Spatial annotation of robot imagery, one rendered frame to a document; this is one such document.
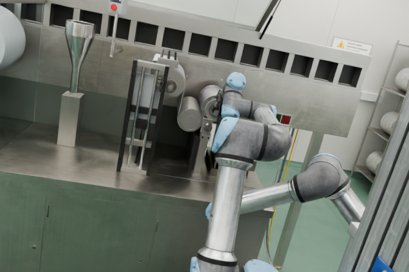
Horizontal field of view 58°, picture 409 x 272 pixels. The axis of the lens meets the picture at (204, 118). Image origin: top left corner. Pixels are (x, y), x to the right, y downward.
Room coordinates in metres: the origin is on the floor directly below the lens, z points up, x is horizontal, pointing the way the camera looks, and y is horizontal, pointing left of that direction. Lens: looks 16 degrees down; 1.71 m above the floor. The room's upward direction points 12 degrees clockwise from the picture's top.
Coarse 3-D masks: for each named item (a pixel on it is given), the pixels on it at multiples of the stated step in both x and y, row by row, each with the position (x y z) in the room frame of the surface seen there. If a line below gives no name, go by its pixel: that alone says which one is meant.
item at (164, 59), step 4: (168, 52) 1.98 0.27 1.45; (176, 52) 2.04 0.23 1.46; (160, 56) 1.78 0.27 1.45; (164, 56) 1.93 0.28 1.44; (168, 56) 1.82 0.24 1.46; (176, 56) 1.89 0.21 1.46; (160, 60) 1.71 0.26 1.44; (164, 60) 1.71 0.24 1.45; (168, 60) 1.71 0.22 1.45; (172, 60) 1.72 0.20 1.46; (176, 60) 1.73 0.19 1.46; (164, 64) 1.71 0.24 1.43; (168, 64) 1.71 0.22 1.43; (172, 64) 1.72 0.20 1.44; (176, 64) 1.72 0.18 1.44
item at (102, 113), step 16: (48, 96) 1.98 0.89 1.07; (96, 96) 2.02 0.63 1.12; (112, 96) 2.03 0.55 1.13; (48, 112) 1.98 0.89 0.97; (96, 112) 2.02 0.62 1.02; (112, 112) 2.03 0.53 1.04; (176, 112) 2.08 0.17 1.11; (80, 128) 2.01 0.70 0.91; (96, 128) 2.02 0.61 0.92; (112, 128) 2.03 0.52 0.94; (128, 128) 2.05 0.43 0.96; (160, 128) 2.07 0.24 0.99; (176, 128) 2.08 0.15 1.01; (176, 144) 2.09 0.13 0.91
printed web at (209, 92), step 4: (172, 68) 1.77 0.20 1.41; (176, 68) 1.80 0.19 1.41; (180, 68) 1.89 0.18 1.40; (180, 72) 1.76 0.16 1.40; (184, 76) 1.86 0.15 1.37; (184, 80) 1.76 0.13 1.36; (184, 84) 1.77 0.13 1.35; (184, 88) 1.77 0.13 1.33; (208, 88) 2.00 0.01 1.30; (212, 88) 1.99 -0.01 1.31; (216, 88) 2.01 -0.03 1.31; (204, 92) 1.96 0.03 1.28; (208, 92) 1.91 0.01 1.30; (212, 92) 1.89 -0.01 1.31; (216, 92) 1.89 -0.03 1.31; (180, 96) 1.89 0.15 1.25; (204, 96) 1.90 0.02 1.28; (208, 96) 1.85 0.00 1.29; (180, 100) 1.82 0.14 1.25; (200, 100) 2.01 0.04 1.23; (204, 100) 1.84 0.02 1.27; (180, 104) 1.77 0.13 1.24; (200, 104) 1.98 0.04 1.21; (200, 108) 1.94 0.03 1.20
